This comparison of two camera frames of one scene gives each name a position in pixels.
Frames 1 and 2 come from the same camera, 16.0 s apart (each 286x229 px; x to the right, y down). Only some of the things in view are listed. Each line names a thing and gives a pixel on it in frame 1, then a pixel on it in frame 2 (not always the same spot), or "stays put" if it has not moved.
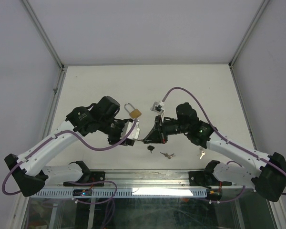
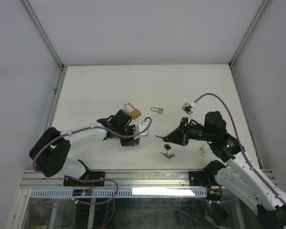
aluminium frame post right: x=231 y=63 stays put
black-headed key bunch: x=150 y=148 → x=166 y=147
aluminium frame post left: x=58 y=87 stays put
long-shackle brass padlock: x=134 y=113 stays put
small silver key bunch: x=168 y=156 stays put
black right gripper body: x=161 y=129 → x=184 y=131
